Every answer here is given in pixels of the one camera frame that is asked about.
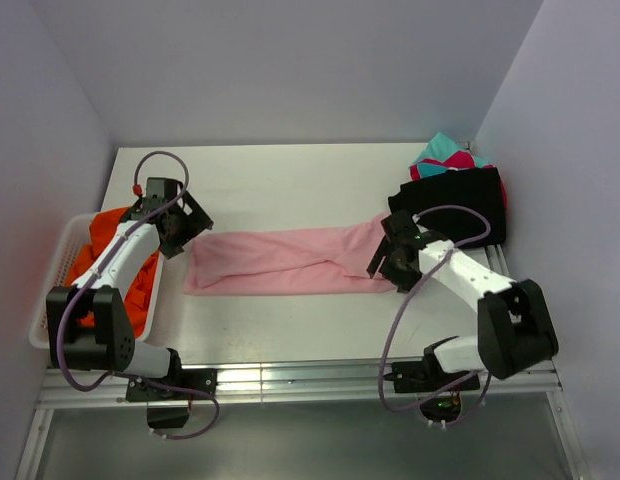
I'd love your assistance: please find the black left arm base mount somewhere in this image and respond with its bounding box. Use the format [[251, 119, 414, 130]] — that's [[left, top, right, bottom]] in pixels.
[[125, 368, 218, 431]]

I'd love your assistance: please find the aluminium table edge rail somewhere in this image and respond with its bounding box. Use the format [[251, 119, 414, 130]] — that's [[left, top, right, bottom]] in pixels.
[[35, 359, 562, 410]]

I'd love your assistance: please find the teal magenta t-shirt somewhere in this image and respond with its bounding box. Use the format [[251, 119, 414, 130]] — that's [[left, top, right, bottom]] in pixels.
[[409, 132, 494, 181]]

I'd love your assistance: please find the orange t-shirt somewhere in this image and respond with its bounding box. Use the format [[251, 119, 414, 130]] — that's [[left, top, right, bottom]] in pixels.
[[64, 207, 162, 340]]

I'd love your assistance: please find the aluminium right side rail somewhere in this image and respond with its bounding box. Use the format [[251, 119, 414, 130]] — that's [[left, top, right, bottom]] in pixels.
[[485, 245, 510, 277]]

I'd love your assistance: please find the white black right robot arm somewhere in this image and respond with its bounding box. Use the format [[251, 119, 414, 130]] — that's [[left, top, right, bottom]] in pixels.
[[367, 211, 559, 390]]

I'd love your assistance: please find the black folded t-shirt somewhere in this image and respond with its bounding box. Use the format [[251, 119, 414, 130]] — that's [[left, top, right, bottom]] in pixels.
[[388, 168, 507, 248]]

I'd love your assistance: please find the white plastic basket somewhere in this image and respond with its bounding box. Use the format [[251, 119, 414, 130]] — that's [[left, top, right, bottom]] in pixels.
[[28, 213, 166, 349]]

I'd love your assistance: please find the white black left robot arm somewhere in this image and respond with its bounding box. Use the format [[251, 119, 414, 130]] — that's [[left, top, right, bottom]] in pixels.
[[46, 177, 213, 399]]

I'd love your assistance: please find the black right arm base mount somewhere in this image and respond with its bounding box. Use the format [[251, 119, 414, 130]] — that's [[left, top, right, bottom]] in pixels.
[[383, 356, 480, 422]]

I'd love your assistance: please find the pink t-shirt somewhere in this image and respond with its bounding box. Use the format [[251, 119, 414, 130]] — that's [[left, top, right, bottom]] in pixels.
[[183, 216, 394, 296]]

